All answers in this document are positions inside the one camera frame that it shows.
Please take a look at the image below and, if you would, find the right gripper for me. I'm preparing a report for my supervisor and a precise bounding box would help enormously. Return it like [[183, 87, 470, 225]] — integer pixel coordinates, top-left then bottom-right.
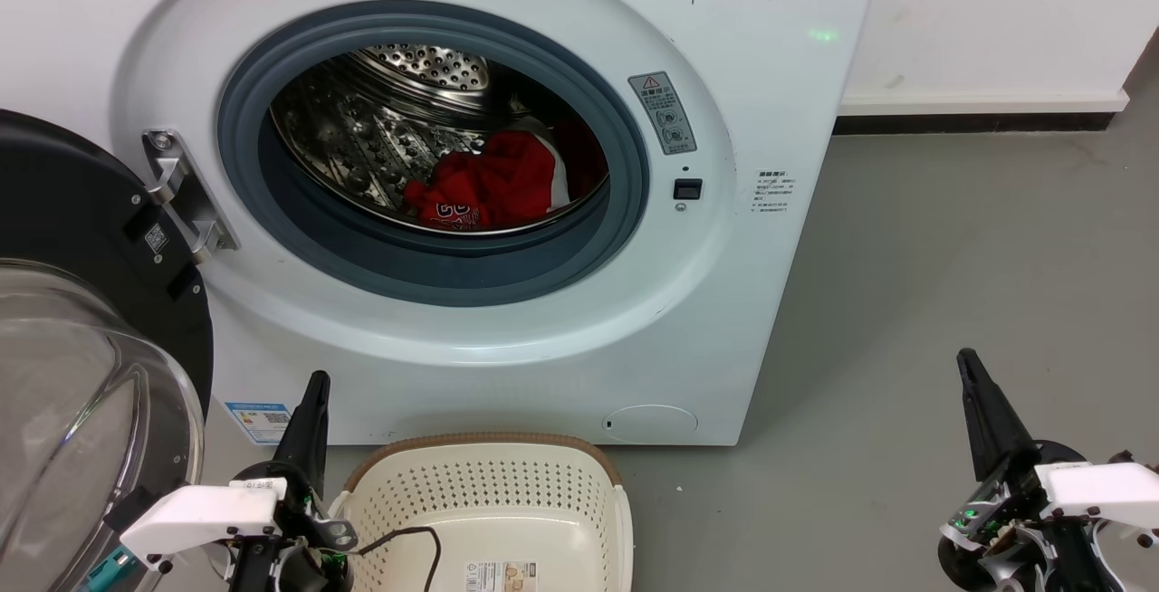
[[937, 349, 1124, 592]]

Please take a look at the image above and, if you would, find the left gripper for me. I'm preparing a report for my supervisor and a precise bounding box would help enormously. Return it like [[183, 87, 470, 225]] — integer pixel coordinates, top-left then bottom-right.
[[226, 372, 356, 592]]

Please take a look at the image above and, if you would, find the red garment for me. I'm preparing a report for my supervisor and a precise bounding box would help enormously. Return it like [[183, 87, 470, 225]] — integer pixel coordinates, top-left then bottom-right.
[[403, 121, 608, 233]]

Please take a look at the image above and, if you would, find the cream perforated laundry basket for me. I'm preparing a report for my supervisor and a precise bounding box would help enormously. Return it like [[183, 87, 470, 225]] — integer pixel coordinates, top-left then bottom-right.
[[328, 432, 635, 592]]

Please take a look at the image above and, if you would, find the printed paper product label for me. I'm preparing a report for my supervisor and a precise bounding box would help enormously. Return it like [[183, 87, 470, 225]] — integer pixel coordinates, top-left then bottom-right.
[[465, 560, 537, 592]]

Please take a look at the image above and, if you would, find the stainless steel washing machine drum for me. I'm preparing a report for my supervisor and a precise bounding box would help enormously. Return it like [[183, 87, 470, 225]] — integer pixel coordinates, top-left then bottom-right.
[[269, 44, 609, 235]]

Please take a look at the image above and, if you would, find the black glass washer door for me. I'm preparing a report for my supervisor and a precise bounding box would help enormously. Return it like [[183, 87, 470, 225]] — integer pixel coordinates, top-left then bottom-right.
[[0, 108, 216, 592]]

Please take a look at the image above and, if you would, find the blue energy label sticker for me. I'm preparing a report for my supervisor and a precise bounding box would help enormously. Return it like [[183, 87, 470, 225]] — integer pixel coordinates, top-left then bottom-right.
[[224, 400, 292, 446]]

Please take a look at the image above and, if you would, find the grey rubber door gasket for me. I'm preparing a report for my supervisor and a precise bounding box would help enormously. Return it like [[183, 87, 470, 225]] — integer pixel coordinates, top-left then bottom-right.
[[216, 0, 651, 308]]

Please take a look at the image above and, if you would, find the white front-load washing machine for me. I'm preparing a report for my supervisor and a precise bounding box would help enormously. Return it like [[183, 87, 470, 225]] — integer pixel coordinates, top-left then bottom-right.
[[0, 0, 886, 448]]

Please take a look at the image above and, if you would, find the metal door hinge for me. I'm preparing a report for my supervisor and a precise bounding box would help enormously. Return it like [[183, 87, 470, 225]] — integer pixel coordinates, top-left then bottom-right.
[[140, 129, 241, 265]]

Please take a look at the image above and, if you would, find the white and black baseboard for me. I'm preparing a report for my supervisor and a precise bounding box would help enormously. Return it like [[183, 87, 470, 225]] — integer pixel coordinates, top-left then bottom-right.
[[833, 90, 1131, 136]]

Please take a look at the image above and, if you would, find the small text label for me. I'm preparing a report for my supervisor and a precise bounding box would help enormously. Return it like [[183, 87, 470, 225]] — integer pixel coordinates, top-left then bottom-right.
[[754, 168, 798, 215]]

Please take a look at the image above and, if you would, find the round drain filter cover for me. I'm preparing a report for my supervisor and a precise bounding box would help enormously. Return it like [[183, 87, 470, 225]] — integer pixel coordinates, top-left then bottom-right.
[[602, 404, 700, 444]]

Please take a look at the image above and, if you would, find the grey warning sticker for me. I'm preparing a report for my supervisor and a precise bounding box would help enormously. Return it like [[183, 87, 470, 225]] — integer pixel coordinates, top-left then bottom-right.
[[627, 72, 699, 157]]

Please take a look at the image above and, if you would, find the thin black cable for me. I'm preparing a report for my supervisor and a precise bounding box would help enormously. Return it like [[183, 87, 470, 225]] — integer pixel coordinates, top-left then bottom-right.
[[349, 526, 443, 592]]

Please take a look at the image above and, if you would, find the teal cable connector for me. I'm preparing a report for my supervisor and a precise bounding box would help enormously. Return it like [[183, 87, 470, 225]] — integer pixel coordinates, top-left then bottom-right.
[[77, 551, 137, 592]]

